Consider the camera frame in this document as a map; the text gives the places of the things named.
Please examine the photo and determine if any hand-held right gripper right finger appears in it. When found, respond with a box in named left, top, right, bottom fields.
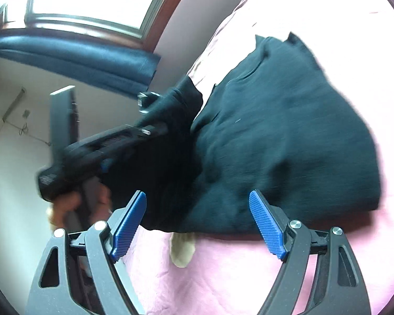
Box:
left=248, top=189, right=371, bottom=315

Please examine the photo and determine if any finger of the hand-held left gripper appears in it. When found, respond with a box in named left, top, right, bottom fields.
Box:
left=136, top=92, right=161, bottom=115
left=131, top=121, right=169, bottom=138

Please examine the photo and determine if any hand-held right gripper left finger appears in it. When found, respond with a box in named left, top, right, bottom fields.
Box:
left=25, top=190, right=147, bottom=315

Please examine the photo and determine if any black sweater with white print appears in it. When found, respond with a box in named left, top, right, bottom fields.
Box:
left=100, top=31, right=381, bottom=237

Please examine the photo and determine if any person's left hand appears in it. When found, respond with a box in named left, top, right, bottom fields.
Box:
left=48, top=180, right=113, bottom=237

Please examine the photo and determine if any grey flat panel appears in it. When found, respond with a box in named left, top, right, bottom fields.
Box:
left=50, top=85, right=81, bottom=165

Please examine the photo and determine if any pink bed sheet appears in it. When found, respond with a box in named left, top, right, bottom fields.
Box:
left=118, top=0, right=394, bottom=315

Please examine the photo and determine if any teal curtain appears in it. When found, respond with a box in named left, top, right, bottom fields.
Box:
left=0, top=34, right=161, bottom=101

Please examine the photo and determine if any thin wall cable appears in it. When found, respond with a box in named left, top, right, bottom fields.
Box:
left=2, top=108, right=51, bottom=146

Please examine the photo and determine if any white wall pipe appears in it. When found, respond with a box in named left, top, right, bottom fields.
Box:
left=3, top=87, right=27, bottom=119

